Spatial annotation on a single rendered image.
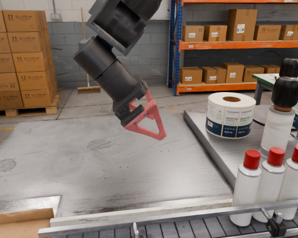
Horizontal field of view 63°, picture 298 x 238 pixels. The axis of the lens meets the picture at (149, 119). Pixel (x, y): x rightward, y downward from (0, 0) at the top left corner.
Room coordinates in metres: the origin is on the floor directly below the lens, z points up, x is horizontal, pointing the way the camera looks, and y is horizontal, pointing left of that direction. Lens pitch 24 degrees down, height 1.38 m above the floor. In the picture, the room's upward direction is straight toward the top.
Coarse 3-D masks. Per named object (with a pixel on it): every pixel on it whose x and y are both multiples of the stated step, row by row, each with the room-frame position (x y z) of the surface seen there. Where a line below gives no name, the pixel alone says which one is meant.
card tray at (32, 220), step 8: (48, 208) 0.52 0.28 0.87; (0, 216) 0.50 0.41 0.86; (8, 216) 0.50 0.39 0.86; (16, 216) 0.51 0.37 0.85; (24, 216) 0.51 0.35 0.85; (32, 216) 0.51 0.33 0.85; (40, 216) 0.52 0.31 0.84; (48, 216) 0.52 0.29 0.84; (0, 224) 0.50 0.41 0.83; (8, 224) 0.50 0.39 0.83; (16, 224) 0.50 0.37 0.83; (24, 224) 0.50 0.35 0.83; (32, 224) 0.50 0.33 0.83; (40, 224) 0.50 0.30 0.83; (48, 224) 0.50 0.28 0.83; (0, 232) 0.47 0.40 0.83; (8, 232) 0.47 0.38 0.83; (16, 232) 0.47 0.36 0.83; (24, 232) 0.47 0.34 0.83; (32, 232) 0.47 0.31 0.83
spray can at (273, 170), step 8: (272, 152) 0.48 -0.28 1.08; (280, 152) 0.47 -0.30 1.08; (272, 160) 0.47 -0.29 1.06; (280, 160) 0.47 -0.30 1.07; (264, 168) 0.47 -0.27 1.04; (272, 168) 0.47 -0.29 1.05; (280, 168) 0.46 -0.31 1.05; (264, 176) 0.47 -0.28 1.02; (272, 176) 0.46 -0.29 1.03; (280, 176) 0.46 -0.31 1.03; (264, 184) 0.47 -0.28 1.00; (272, 184) 0.46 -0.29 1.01; (280, 184) 0.46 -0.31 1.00; (264, 192) 0.46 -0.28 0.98; (272, 192) 0.46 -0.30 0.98; (256, 200) 0.48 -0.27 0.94; (264, 200) 0.46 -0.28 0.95; (272, 200) 0.46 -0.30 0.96; (256, 216) 0.47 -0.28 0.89; (264, 216) 0.46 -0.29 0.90
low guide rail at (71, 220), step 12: (180, 204) 0.49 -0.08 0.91; (192, 204) 0.49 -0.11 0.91; (204, 204) 0.49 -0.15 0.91; (216, 204) 0.49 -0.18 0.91; (228, 204) 0.50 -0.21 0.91; (72, 216) 0.45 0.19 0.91; (84, 216) 0.45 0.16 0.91; (96, 216) 0.45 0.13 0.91; (108, 216) 0.45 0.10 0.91; (120, 216) 0.45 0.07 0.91; (132, 216) 0.46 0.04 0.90; (144, 216) 0.46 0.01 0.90
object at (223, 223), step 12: (228, 216) 0.48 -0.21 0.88; (120, 228) 0.44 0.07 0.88; (144, 228) 0.44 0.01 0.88; (156, 228) 0.44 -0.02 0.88; (168, 228) 0.44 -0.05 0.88; (180, 228) 0.44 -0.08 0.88; (192, 228) 0.44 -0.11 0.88; (204, 228) 0.44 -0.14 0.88; (216, 228) 0.44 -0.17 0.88; (228, 228) 0.44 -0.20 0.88; (240, 228) 0.44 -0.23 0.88; (252, 228) 0.44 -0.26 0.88; (264, 228) 0.44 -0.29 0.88; (288, 228) 0.44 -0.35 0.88
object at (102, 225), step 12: (252, 204) 0.44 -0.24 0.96; (264, 204) 0.44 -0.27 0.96; (276, 204) 0.44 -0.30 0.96; (288, 204) 0.44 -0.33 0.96; (156, 216) 0.40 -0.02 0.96; (168, 216) 0.40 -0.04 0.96; (180, 216) 0.40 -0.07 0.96; (192, 216) 0.41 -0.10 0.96; (204, 216) 0.41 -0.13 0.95; (216, 216) 0.41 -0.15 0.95; (48, 228) 0.37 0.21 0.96; (60, 228) 0.37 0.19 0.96; (72, 228) 0.37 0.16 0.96; (84, 228) 0.37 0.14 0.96; (96, 228) 0.37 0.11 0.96; (108, 228) 0.38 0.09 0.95
